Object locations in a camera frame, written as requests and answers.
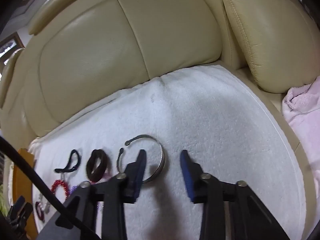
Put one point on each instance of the brown bangle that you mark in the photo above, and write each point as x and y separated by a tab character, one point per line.
163	158

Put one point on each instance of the beige leather sofa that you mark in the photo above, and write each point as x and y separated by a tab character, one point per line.
100	55

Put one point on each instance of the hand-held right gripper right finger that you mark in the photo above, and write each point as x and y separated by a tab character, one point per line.
186	173

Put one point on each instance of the pink towel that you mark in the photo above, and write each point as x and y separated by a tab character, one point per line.
305	120

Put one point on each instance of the dark red bangle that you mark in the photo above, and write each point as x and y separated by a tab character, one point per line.
37	210

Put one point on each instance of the white towel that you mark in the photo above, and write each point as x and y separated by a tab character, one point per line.
212	130

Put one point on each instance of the wooden stained glass door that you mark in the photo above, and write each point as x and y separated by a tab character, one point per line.
10	55

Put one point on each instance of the orange cardboard box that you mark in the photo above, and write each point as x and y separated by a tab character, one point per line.
22	177

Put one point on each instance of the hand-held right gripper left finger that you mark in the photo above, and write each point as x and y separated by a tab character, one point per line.
138	172

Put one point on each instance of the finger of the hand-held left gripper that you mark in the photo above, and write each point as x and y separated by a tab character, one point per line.
20	211

